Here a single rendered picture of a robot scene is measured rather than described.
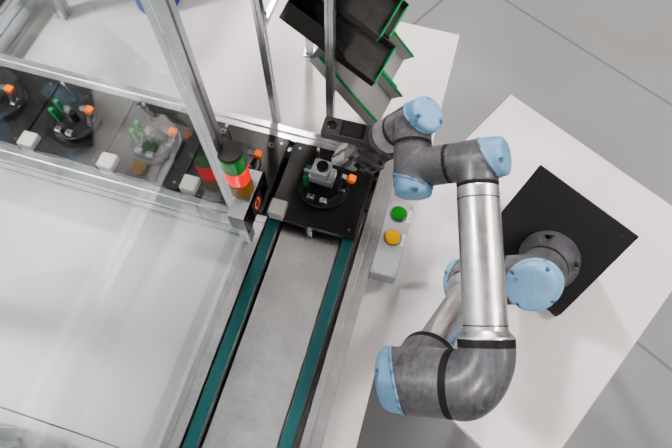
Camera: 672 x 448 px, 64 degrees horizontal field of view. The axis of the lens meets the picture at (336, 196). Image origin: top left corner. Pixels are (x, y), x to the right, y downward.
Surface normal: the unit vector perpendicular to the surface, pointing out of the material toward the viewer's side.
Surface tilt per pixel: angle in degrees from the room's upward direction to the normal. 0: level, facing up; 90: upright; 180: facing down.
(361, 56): 25
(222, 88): 0
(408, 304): 0
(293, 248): 0
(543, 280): 43
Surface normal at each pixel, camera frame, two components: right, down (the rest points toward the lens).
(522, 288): -0.39, 0.17
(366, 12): 0.39, -0.22
